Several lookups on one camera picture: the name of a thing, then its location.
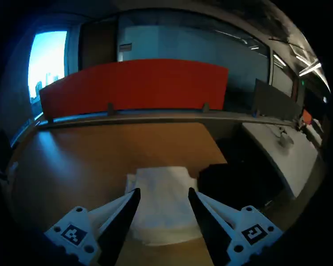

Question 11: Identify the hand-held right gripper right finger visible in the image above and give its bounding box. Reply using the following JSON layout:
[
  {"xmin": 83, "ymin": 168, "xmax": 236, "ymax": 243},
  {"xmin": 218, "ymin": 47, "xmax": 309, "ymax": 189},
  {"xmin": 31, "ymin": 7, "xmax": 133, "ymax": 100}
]
[{"xmin": 188, "ymin": 187, "xmax": 284, "ymax": 266}]

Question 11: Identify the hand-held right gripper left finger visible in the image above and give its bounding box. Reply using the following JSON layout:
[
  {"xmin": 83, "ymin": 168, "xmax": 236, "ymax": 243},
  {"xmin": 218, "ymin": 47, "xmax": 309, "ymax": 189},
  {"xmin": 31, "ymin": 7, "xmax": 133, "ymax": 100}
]
[{"xmin": 44, "ymin": 188, "xmax": 141, "ymax": 266}]

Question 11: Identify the stack of white towels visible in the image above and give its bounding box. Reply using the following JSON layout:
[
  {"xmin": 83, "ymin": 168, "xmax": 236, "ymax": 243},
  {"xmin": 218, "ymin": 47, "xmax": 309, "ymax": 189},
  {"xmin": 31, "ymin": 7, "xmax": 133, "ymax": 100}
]
[{"xmin": 124, "ymin": 165, "xmax": 203, "ymax": 246}]

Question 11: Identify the white desk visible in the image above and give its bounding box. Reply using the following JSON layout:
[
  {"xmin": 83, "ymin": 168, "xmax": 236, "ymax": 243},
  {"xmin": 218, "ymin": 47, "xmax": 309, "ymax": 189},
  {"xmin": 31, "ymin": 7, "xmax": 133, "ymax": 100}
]
[{"xmin": 241, "ymin": 121, "xmax": 324, "ymax": 199}]

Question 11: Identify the grey desk screen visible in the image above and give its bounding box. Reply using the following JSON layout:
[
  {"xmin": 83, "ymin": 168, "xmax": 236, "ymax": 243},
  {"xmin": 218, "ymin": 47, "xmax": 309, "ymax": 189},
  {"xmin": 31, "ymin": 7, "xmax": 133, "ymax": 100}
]
[{"xmin": 252, "ymin": 78, "xmax": 305, "ymax": 120}]

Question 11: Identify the red desk screen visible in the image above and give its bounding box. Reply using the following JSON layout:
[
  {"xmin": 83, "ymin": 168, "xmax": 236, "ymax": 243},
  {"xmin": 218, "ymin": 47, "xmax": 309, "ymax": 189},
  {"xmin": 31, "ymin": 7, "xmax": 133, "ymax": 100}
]
[{"xmin": 39, "ymin": 59, "xmax": 229, "ymax": 124}]

